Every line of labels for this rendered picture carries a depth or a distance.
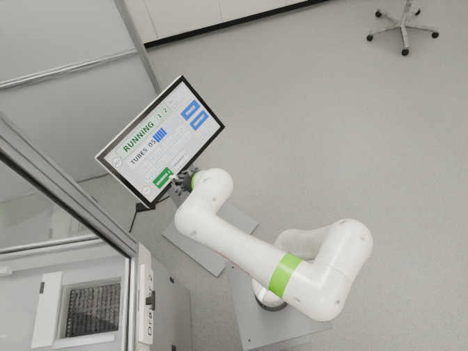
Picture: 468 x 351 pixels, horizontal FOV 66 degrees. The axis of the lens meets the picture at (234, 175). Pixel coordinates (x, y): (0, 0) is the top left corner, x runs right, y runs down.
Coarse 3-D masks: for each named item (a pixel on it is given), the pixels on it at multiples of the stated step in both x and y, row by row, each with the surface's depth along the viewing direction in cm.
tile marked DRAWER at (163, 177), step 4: (168, 168) 158; (164, 172) 157; (168, 172) 158; (172, 172) 159; (160, 176) 156; (164, 176) 157; (168, 176) 158; (156, 180) 156; (160, 180) 156; (164, 180) 157; (156, 184) 156; (160, 184) 157; (160, 188) 157
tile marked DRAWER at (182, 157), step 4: (180, 152) 161; (184, 152) 161; (176, 156) 160; (180, 156) 161; (184, 156) 162; (188, 156) 163; (172, 160) 159; (176, 160) 160; (180, 160) 161; (184, 160) 162; (172, 164) 159; (176, 164) 160; (180, 164) 161; (176, 168) 160
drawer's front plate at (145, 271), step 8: (144, 264) 147; (144, 272) 145; (152, 272) 154; (144, 280) 144; (152, 280) 153; (144, 288) 142; (152, 288) 151; (144, 296) 141; (144, 304) 139; (144, 312) 138; (152, 312) 146; (144, 320) 137; (152, 320) 145; (144, 328) 135; (152, 328) 143; (144, 336) 134; (152, 336) 142
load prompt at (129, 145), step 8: (160, 112) 155; (168, 112) 157; (152, 120) 153; (160, 120) 155; (144, 128) 152; (152, 128) 154; (136, 136) 150; (144, 136) 152; (128, 144) 149; (136, 144) 150; (120, 152) 147; (128, 152) 149
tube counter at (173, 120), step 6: (174, 114) 158; (168, 120) 157; (174, 120) 158; (180, 120) 160; (162, 126) 156; (168, 126) 157; (174, 126) 159; (156, 132) 154; (162, 132) 156; (168, 132) 157; (150, 138) 153; (156, 138) 155; (162, 138) 156; (150, 144) 154; (156, 144) 155
